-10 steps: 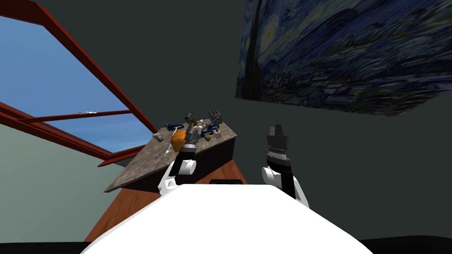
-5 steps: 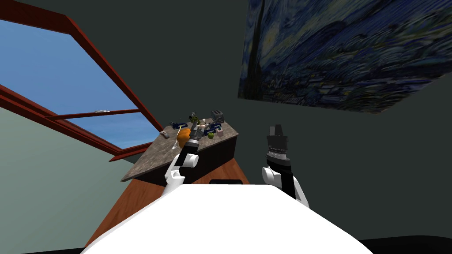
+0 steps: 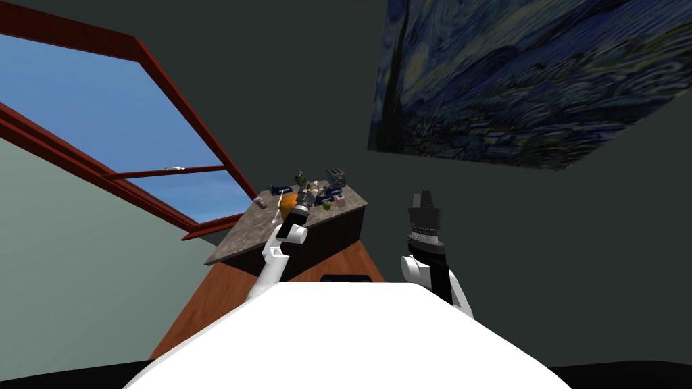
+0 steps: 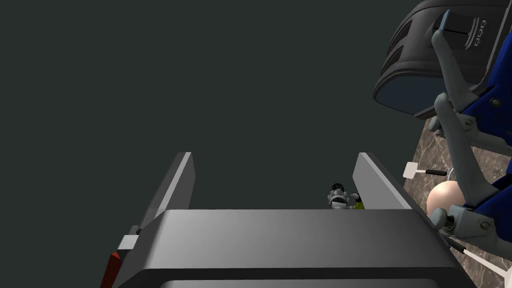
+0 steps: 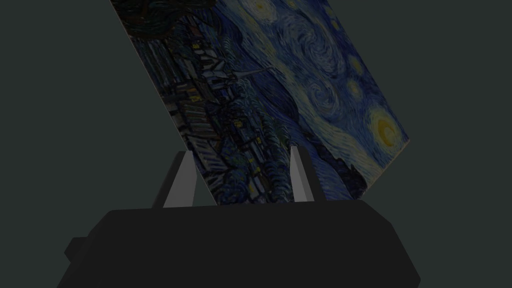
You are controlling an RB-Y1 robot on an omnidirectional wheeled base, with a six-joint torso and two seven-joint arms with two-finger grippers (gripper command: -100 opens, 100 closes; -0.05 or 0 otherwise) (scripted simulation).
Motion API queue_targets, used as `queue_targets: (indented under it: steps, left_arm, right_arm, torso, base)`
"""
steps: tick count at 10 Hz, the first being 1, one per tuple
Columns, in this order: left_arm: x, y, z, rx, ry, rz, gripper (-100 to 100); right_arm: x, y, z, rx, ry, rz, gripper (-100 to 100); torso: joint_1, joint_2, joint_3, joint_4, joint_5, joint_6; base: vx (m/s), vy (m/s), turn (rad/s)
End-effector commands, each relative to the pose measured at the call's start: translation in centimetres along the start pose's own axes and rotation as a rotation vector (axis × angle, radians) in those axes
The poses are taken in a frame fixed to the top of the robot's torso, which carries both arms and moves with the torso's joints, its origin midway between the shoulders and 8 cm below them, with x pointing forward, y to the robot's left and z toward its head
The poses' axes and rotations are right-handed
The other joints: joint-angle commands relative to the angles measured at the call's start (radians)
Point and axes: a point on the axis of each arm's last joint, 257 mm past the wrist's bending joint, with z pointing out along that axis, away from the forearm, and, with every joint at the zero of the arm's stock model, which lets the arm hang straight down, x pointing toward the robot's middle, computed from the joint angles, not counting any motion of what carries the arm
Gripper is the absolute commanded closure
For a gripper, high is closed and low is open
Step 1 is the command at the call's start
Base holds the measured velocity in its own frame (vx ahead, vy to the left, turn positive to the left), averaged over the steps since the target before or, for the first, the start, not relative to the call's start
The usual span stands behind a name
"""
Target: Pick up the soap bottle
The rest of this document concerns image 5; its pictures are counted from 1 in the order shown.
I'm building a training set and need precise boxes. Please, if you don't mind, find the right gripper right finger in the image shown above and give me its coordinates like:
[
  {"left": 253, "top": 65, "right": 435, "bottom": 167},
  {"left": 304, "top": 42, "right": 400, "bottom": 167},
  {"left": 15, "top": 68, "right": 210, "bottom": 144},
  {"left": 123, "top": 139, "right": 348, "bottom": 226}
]
[{"left": 289, "top": 145, "right": 328, "bottom": 203}]

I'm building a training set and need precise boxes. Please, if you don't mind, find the blue starry night painting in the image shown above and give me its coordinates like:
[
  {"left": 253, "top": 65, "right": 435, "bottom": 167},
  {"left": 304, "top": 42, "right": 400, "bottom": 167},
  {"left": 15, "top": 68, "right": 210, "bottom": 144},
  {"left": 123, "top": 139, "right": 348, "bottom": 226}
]
[{"left": 109, "top": 0, "right": 411, "bottom": 206}]

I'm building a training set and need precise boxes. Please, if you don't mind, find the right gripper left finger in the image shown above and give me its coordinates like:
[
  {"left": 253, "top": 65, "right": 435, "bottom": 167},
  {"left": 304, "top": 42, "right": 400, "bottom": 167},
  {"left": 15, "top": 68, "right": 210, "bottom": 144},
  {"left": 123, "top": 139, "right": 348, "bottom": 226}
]
[{"left": 151, "top": 150, "right": 198, "bottom": 209}]

